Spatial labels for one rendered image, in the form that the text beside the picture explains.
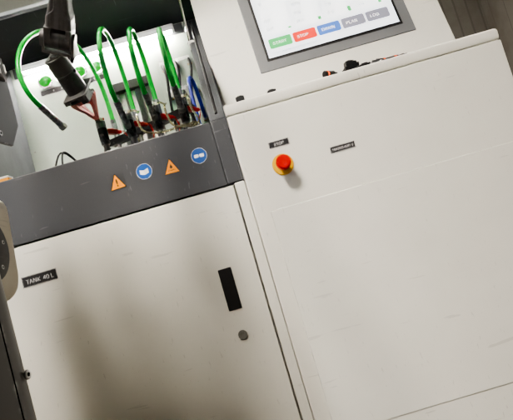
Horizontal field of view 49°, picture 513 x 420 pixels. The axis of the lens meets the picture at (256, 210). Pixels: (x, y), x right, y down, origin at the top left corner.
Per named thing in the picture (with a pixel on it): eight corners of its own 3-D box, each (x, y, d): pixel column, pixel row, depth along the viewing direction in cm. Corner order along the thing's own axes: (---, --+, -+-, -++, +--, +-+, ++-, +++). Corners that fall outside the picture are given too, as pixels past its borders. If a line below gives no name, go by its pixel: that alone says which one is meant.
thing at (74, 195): (-23, 257, 135) (-39, 192, 136) (-14, 257, 139) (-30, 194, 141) (227, 184, 136) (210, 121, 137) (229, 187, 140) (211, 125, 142)
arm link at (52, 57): (39, 62, 146) (58, 54, 144) (47, 51, 151) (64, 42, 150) (55, 85, 150) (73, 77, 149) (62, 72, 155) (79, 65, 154)
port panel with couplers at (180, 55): (176, 140, 188) (151, 52, 191) (177, 142, 192) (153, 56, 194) (213, 129, 188) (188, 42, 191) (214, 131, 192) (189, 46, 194)
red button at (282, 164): (276, 175, 132) (269, 154, 132) (275, 177, 136) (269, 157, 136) (297, 169, 132) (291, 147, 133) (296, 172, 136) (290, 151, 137)
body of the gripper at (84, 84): (94, 82, 159) (79, 59, 154) (87, 101, 151) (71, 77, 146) (74, 90, 160) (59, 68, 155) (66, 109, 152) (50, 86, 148)
